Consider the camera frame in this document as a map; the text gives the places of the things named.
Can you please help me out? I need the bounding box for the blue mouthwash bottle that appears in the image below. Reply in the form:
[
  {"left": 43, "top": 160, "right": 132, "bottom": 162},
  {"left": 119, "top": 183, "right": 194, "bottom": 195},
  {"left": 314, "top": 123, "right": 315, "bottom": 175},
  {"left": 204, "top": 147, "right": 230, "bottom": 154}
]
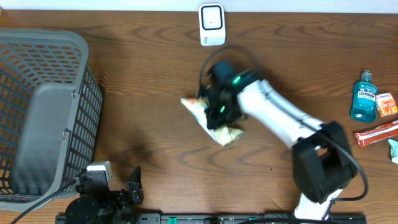
[{"left": 350, "top": 70, "right": 378, "bottom": 123}]

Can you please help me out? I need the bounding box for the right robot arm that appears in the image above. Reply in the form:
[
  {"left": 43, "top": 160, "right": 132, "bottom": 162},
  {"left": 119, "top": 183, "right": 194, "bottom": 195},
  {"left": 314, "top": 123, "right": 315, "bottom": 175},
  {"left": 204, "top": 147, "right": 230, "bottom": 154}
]
[{"left": 197, "top": 70, "right": 361, "bottom": 222}]

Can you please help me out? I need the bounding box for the cream snack bag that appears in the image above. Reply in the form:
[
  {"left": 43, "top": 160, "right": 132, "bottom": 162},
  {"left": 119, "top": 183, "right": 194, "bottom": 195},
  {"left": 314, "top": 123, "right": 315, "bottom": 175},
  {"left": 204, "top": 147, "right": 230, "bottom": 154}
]
[{"left": 180, "top": 98, "right": 244, "bottom": 146}]

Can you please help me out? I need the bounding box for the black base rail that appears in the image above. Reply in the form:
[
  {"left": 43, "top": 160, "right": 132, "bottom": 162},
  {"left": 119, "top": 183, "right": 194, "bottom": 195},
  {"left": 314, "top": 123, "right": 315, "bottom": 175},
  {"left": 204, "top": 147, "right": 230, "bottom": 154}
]
[{"left": 55, "top": 212, "right": 368, "bottom": 224}]

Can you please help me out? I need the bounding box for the right black cable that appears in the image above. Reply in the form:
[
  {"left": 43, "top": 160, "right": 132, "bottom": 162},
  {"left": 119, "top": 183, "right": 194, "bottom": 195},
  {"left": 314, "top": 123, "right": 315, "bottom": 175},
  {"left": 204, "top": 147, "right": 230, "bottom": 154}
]
[{"left": 197, "top": 45, "right": 369, "bottom": 220}]

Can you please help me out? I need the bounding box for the grey plastic shopping basket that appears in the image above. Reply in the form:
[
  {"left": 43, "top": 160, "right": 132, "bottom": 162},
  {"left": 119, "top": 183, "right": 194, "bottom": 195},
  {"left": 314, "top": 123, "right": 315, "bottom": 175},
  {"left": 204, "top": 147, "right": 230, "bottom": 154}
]
[{"left": 1, "top": 28, "right": 103, "bottom": 212}]

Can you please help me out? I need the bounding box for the light blue wipes packet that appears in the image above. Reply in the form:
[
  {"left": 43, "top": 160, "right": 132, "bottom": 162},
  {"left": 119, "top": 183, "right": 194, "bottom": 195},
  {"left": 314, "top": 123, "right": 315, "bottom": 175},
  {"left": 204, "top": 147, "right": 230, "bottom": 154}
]
[{"left": 387, "top": 139, "right": 398, "bottom": 164}]

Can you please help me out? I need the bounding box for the small orange packet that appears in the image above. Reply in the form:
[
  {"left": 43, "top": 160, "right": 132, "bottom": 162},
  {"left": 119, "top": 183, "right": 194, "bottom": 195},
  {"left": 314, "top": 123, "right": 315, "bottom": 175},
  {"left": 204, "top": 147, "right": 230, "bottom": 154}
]
[{"left": 376, "top": 93, "right": 397, "bottom": 117}]

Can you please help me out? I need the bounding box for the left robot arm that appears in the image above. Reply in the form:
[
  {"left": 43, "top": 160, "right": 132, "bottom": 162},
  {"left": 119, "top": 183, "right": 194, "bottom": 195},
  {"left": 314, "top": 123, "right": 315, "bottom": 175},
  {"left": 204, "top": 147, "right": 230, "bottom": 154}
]
[{"left": 64, "top": 161, "right": 144, "bottom": 224}]

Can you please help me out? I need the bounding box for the red snack bar wrapper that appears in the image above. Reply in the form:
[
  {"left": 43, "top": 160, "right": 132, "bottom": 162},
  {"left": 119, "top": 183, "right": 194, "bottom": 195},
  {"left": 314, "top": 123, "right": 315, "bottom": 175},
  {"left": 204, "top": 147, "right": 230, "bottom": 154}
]
[{"left": 354, "top": 120, "right": 397, "bottom": 147}]

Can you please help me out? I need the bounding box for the white barcode scanner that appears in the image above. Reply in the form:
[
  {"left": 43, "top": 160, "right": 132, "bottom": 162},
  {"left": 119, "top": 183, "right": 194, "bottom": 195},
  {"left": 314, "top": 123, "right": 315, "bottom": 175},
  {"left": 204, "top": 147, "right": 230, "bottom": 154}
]
[{"left": 198, "top": 3, "right": 226, "bottom": 47}]

